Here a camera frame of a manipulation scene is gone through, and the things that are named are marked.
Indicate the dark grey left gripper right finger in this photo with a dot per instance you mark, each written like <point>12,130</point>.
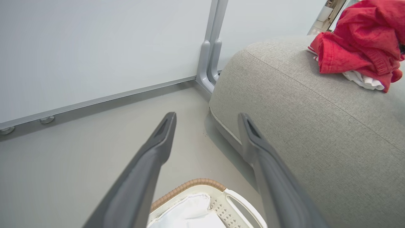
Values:
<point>278,193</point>

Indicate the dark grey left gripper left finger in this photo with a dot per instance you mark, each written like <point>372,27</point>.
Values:
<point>139,186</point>

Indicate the white cloth garment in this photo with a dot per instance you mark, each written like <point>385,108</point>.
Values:
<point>364,81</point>

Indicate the red garment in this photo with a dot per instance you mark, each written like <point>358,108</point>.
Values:
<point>360,38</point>

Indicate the light grey fabric sofa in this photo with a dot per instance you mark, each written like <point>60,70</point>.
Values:
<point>316,126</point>

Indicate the white laundry basket, woven rim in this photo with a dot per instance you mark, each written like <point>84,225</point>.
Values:
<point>242,209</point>

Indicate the white cloth in basket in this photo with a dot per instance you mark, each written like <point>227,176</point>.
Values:
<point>190,213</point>

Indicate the round grey partition foot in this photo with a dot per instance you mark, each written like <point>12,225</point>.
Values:
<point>46,119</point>
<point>6,130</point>

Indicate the grey partition bottom rail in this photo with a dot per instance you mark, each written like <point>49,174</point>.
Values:
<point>101,99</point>

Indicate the grey partition corner post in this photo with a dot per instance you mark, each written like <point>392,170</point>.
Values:
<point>210,47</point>

